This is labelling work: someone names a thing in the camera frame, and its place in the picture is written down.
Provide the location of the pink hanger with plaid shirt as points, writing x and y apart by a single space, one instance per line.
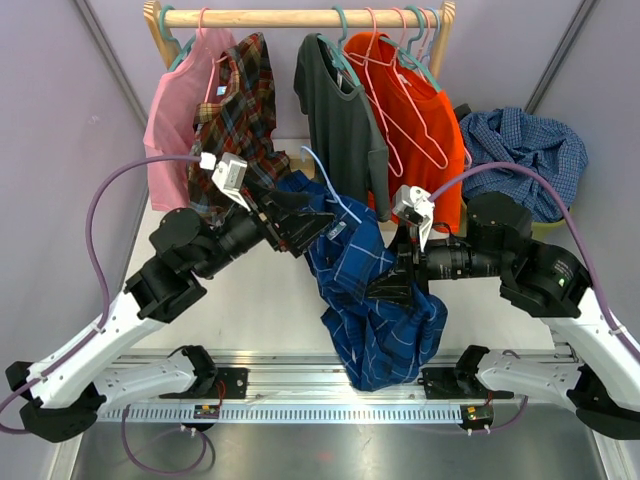
213 42

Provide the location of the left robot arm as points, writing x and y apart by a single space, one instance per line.
66 392

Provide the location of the teal hanger with orange shirt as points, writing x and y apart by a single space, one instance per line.
407 55

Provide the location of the dark grey shirt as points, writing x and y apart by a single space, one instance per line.
342 127

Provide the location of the green laundry basket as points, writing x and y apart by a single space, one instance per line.
541 230

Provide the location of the red brown plaid shirt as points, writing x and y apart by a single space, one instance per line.
240 116

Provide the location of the orange t-shirt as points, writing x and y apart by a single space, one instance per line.
417 121

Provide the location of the pink shirt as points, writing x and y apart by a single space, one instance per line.
170 131

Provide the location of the blue hanger at rack end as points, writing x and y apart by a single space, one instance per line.
434 37

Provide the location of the pink empty wire hanger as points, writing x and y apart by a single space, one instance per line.
363 60
401 83

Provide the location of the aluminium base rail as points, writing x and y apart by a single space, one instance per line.
313 393

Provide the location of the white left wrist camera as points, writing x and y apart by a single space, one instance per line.
228 172

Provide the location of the teal hanger with pink shirt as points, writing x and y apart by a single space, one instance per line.
178 52

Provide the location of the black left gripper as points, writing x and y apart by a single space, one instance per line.
297 228

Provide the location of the wooden clothes rack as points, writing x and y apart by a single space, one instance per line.
292 19

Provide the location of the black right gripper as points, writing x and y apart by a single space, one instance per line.
411 264

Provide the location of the light blue wire hanger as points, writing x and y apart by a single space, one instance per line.
306 150

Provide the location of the blue checked shirt in basket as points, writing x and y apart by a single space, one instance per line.
545 146

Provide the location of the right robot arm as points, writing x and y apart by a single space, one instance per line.
545 281

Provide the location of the pink hanger at rack end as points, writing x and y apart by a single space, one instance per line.
430 29

